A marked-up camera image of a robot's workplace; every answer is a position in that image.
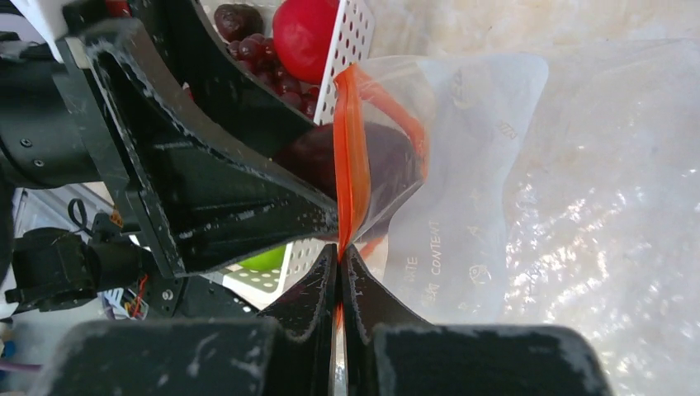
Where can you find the white perforated plastic basket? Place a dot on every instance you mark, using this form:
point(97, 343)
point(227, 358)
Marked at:
point(353, 30)

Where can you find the clear orange-zip bag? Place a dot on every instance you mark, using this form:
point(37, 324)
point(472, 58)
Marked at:
point(559, 186)

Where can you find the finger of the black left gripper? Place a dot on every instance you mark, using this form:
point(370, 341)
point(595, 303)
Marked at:
point(235, 202)
point(229, 94)

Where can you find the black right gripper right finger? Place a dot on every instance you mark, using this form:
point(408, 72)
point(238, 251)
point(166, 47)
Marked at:
point(366, 303)

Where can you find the green apple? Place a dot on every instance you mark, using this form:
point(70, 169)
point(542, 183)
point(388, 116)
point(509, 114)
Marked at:
point(266, 261)

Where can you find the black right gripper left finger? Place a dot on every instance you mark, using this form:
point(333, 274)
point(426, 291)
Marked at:
point(299, 358)

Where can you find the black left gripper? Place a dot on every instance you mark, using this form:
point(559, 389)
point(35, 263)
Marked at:
point(56, 130)

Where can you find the dark red grape bunch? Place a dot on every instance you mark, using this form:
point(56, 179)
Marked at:
point(257, 54)

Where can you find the dark maroon fig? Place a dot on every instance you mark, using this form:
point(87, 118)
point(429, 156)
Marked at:
point(237, 21)

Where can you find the red tomato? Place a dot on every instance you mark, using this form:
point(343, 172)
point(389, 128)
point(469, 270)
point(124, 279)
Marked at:
point(302, 32)

